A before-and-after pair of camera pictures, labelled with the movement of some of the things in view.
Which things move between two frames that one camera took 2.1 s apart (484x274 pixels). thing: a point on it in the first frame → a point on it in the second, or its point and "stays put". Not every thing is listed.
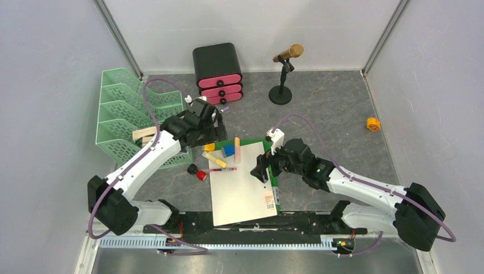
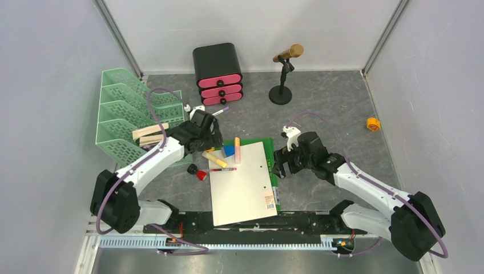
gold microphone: x=295 y=50 stays put
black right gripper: x=262 y=161 → x=280 y=159
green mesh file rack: x=123 y=109 stays put
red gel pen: x=223 y=169 stays put
